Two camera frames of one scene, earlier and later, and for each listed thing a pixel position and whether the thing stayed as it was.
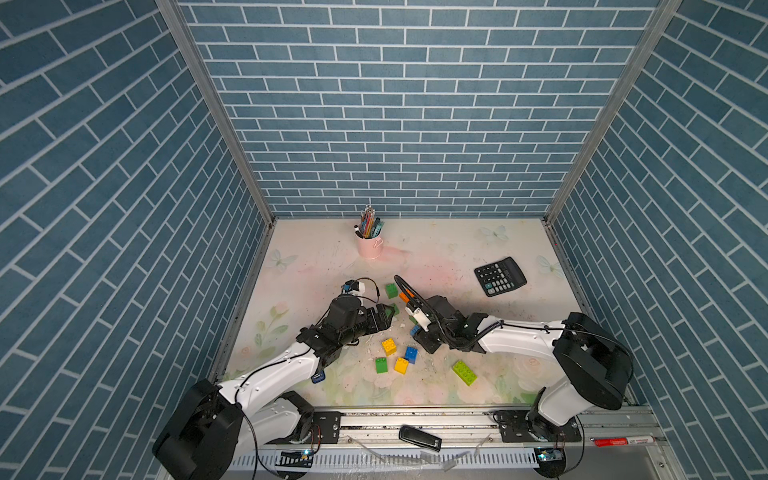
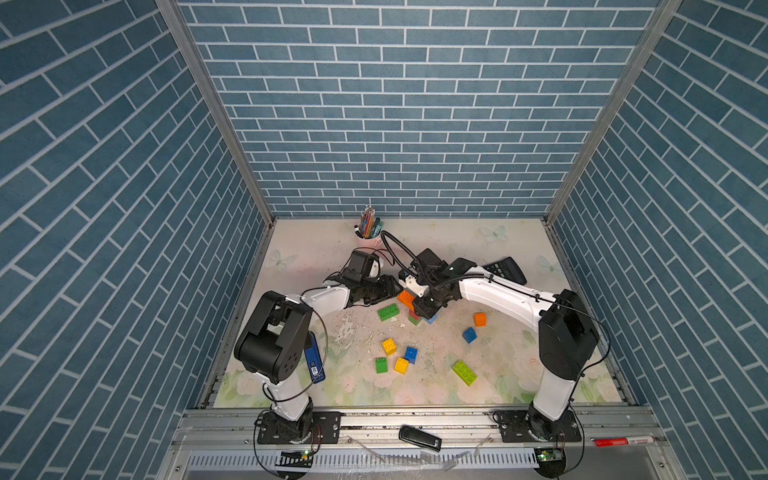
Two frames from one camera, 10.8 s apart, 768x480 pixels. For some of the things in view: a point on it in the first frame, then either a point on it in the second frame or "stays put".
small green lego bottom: [381, 365] stays put
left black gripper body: [361, 325] -> [375, 291]
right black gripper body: [429, 340] -> [429, 303]
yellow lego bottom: [401, 365] stays put
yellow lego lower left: [389, 346] stays put
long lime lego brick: [465, 373] stays put
